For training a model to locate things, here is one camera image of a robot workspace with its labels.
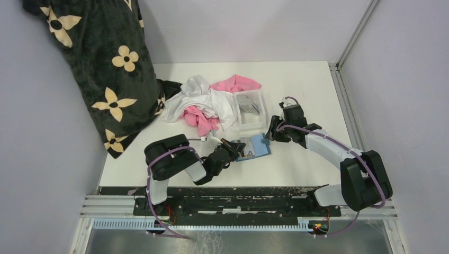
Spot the light picture credit card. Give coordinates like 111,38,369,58
238,138,256,158

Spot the blue leather card holder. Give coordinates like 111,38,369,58
233,133,271,161

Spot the stack of credit cards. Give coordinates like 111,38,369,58
236,95,260,115

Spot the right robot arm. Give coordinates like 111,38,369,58
266,102,393,216

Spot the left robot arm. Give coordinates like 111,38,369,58
144,134,246,215

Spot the pink cloth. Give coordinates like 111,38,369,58
181,75,261,137

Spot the clear plastic tray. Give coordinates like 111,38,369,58
234,89,267,131

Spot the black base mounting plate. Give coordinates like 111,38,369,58
133,186,342,227

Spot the white cloth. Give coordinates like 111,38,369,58
161,75,241,137

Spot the black floral blanket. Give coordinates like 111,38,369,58
22,1,181,158

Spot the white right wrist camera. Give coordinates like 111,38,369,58
279,100,292,109

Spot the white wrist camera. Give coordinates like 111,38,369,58
206,130,222,143
279,100,292,109

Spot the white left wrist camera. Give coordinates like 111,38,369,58
206,130,222,143

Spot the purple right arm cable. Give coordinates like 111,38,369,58
276,96,387,237

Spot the aluminium frame rail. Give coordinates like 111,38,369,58
69,195,406,253

